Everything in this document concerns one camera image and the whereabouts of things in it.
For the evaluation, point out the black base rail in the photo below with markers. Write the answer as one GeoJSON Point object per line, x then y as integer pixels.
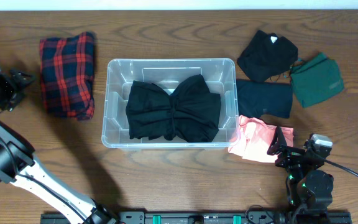
{"type": "Point", "coordinates": [253, 216]}

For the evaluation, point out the clear plastic storage container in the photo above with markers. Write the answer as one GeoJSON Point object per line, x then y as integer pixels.
{"type": "Point", "coordinates": [219, 75]}

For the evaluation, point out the coral pink crumpled cloth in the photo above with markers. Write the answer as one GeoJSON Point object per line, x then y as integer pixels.
{"type": "Point", "coordinates": [254, 140]}

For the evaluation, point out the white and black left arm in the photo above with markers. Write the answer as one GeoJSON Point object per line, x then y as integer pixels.
{"type": "Point", "coordinates": [20, 166]}

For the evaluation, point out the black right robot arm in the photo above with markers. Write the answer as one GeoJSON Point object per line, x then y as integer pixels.
{"type": "Point", "coordinates": [307, 185]}

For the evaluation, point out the dark green folded garment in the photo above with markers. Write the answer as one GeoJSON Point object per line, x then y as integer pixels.
{"type": "Point", "coordinates": [316, 80]}

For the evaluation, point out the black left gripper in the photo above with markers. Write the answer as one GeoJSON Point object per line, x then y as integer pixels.
{"type": "Point", "coordinates": [11, 89]}

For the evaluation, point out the black folded garment with tag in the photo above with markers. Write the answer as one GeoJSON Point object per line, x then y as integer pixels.
{"type": "Point", "coordinates": [267, 55]}

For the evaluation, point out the dark navy folded garment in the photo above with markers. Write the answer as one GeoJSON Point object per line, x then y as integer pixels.
{"type": "Point", "coordinates": [256, 99]}

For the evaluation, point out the red navy plaid cloth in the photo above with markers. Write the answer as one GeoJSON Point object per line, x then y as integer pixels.
{"type": "Point", "coordinates": [67, 75]}

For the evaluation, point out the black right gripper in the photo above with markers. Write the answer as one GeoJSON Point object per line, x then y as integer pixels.
{"type": "Point", "coordinates": [291, 154]}

